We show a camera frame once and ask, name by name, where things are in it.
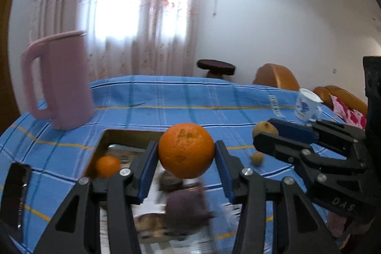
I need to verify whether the dark round fruit with stem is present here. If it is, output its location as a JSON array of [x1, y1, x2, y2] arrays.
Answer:
[[165, 189, 215, 231]]

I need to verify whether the orange leather sofa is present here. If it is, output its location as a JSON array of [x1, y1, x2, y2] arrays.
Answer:
[[312, 86, 368, 118]]

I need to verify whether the yellow-brown fruit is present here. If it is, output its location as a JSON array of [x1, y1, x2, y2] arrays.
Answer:
[[252, 121, 279, 138]]

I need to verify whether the sheer floral curtain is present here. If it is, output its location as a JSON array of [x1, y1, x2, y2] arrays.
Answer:
[[30, 0, 206, 82]]

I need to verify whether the orange leather armchair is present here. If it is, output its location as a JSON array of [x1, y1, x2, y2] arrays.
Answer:
[[253, 64, 300, 91]]

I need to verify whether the blue plaid tablecloth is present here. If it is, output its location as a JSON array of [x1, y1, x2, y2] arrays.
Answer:
[[0, 75, 358, 254]]

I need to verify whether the dark round wooden stool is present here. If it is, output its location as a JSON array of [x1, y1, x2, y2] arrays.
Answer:
[[196, 59, 236, 80]]

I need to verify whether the small orange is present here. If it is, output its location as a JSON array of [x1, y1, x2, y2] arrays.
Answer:
[[95, 156, 121, 179]]

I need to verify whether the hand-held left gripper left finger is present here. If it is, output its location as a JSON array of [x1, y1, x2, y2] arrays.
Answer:
[[34, 139, 160, 254]]

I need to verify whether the printed paper sheet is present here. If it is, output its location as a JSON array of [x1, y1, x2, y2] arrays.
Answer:
[[100, 144, 239, 254]]

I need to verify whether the pink floral cushion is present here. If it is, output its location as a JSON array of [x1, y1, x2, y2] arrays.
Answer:
[[329, 95, 366, 129]]

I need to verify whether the brown wooden door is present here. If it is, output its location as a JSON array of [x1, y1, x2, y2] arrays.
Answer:
[[0, 0, 21, 132]]

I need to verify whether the small round brown fruit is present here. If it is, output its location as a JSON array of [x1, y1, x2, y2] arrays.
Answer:
[[251, 152, 265, 167]]

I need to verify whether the rectangular metal tin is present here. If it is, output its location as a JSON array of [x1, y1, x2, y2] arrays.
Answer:
[[85, 128, 241, 254]]

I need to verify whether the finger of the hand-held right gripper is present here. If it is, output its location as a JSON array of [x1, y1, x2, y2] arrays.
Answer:
[[269, 119, 366, 159], [253, 132, 368, 180]]

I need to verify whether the black smartphone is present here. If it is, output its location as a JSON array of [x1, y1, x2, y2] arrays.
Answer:
[[0, 162, 32, 243]]

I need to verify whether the pink plastic pitcher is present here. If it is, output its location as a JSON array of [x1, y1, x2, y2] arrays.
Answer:
[[21, 30, 96, 131]]

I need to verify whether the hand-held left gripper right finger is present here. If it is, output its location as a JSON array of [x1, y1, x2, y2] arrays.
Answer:
[[215, 139, 335, 254]]

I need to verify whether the white mug with blue print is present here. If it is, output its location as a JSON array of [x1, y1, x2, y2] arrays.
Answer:
[[295, 88, 323, 121]]

